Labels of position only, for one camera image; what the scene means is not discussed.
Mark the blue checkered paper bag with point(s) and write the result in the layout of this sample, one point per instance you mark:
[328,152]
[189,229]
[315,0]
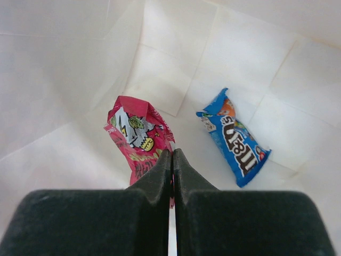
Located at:
[64,63]

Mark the small red snack bag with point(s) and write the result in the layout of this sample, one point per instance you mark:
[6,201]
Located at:
[140,133]

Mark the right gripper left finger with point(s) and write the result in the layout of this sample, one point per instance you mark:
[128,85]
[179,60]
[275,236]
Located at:
[133,221]

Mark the blue chocolate candy bag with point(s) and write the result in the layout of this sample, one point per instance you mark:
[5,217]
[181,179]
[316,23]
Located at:
[240,149]

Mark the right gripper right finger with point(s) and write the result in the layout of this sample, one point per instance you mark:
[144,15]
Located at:
[210,221]

